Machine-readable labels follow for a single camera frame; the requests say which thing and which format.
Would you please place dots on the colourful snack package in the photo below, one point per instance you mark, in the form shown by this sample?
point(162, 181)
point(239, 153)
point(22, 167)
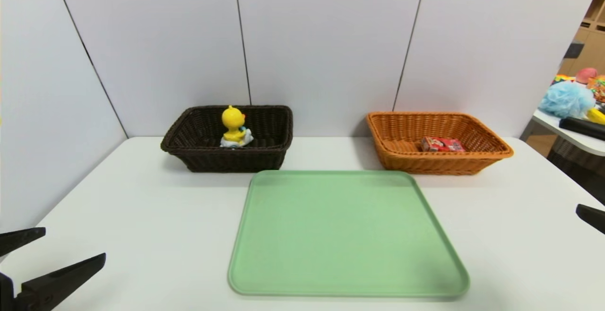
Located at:
point(597, 88)

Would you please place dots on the light blue bath loofah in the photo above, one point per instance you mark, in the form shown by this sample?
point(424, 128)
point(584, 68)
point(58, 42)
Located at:
point(566, 99)

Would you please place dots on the yellow duck scooter toy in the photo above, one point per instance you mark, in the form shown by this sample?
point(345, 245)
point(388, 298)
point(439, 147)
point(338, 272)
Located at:
point(234, 122)

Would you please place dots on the orange wicker basket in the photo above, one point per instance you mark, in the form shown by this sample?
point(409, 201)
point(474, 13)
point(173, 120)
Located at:
point(439, 162)

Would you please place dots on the yellow object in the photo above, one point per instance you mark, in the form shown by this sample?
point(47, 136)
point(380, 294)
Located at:
point(597, 116)

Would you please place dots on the wooden shelf unit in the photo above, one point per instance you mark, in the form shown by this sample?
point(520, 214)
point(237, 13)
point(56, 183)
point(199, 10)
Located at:
point(591, 41)

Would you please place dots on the long black object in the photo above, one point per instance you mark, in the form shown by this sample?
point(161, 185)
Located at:
point(583, 128)

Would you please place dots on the pink round object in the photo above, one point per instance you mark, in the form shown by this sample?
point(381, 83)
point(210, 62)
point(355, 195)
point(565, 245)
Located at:
point(586, 75)

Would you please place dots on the red cartoon milk carton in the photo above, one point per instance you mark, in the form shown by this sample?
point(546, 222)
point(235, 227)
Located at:
point(442, 144)

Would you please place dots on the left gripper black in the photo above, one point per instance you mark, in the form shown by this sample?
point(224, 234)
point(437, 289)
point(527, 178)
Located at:
point(5, 292)

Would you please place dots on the light green plastic tray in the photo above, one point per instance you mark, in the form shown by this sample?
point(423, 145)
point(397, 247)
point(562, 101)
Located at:
point(350, 240)

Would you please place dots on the rainbow coloured item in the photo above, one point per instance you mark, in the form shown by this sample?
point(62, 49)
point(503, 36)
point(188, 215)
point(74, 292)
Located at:
point(563, 79)

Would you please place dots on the white side table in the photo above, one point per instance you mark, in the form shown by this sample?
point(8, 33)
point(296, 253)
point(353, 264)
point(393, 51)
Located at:
point(567, 135)

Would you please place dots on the dark brown wicker basket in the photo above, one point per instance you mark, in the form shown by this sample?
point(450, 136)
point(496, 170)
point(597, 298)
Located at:
point(198, 131)

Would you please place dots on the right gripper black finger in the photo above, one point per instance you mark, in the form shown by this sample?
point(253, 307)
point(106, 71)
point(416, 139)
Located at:
point(593, 219)

